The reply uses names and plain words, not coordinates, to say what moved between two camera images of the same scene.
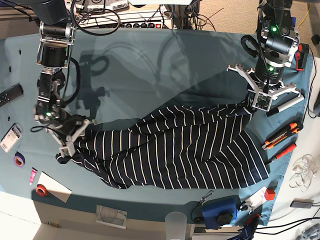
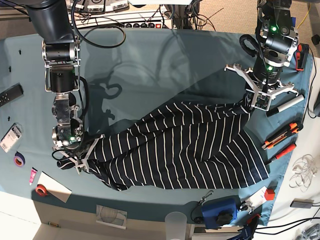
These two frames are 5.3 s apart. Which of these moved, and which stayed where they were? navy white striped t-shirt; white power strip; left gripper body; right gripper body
Moved: left gripper body
Stayed: white power strip; right gripper body; navy white striped t-shirt
